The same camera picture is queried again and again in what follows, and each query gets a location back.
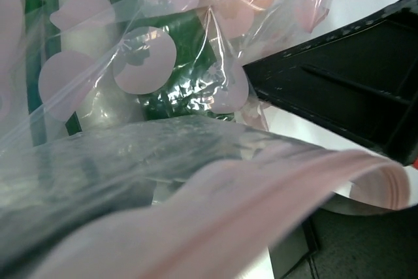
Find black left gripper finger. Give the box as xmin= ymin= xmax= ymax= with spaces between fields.
xmin=270 ymin=206 xmax=417 ymax=278

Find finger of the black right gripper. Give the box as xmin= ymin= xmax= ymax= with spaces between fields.
xmin=244 ymin=0 xmax=417 ymax=166

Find clear zip top bag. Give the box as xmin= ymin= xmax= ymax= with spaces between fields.
xmin=1 ymin=0 xmax=411 ymax=278

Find green fake cucumber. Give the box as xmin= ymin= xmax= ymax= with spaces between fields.
xmin=111 ymin=0 xmax=234 ymax=121

